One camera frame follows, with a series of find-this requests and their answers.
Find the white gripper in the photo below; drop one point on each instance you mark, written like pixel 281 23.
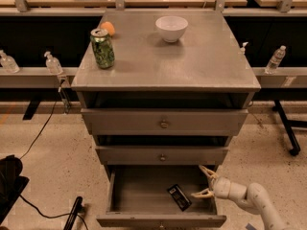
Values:
pixel 221 188

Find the black rxbar chocolate wrapper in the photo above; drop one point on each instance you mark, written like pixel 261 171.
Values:
pixel 180 198

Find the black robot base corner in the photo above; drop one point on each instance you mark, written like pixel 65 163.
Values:
pixel 12 183

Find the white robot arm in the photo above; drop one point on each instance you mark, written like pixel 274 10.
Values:
pixel 253 198

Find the grey open bottom drawer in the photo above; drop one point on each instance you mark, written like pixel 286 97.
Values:
pixel 138 197

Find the grey drawer cabinet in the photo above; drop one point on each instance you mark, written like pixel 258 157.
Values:
pixel 205 69

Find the grey middle drawer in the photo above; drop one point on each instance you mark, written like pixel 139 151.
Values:
pixel 161 155

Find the grey top drawer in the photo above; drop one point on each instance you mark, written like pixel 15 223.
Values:
pixel 186 122

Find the black table leg with caster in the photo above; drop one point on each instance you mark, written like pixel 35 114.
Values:
pixel 289 125

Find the small white pump bottle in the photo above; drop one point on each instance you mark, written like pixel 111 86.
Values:
pixel 243 48

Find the clear water bottle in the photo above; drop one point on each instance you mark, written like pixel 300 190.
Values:
pixel 275 60

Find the white bowl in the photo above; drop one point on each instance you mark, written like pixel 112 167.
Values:
pixel 171 28

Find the green soda can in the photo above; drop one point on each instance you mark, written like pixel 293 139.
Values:
pixel 102 48

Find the orange fruit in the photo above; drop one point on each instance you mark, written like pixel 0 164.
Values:
pixel 109 27

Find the clear sanitizer pump bottle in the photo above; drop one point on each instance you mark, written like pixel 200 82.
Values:
pixel 53 64

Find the clear sanitizer bottle far left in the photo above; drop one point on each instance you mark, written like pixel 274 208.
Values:
pixel 8 63

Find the black handle on floor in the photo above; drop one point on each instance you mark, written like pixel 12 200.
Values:
pixel 77 207

